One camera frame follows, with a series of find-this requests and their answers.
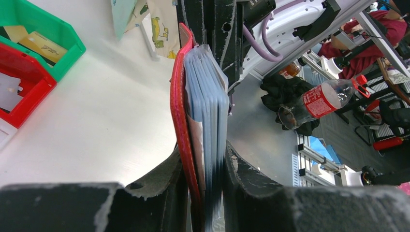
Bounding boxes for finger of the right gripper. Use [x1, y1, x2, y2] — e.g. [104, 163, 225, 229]
[176, 0, 207, 44]
[212, 0, 243, 92]

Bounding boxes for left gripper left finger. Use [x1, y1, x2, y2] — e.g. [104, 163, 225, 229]
[0, 149, 188, 232]

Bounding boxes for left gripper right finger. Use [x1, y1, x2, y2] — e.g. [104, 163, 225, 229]
[223, 143, 410, 232]

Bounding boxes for red leather card holder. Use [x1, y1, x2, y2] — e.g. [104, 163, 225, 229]
[170, 23, 230, 232]

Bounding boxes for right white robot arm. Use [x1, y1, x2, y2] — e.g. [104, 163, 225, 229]
[173, 0, 370, 93]

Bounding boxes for gold cards in green bin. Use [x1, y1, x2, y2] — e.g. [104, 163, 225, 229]
[0, 25, 67, 67]

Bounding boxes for white cards in red bin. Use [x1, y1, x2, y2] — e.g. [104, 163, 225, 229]
[0, 73, 23, 113]

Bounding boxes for patterned white cloth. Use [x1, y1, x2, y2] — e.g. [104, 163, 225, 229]
[111, 0, 180, 59]

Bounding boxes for black cloth heap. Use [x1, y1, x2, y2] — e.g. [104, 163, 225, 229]
[260, 74, 320, 136]

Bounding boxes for plastic cola bottle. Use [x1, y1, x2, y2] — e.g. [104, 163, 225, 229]
[278, 75, 370, 130]

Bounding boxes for person in red shirt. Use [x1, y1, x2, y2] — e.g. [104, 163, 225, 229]
[318, 0, 410, 80]

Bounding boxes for green plastic bin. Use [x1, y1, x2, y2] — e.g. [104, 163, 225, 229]
[0, 0, 86, 82]

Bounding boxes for red plastic bin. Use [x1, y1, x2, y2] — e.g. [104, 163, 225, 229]
[0, 43, 57, 129]

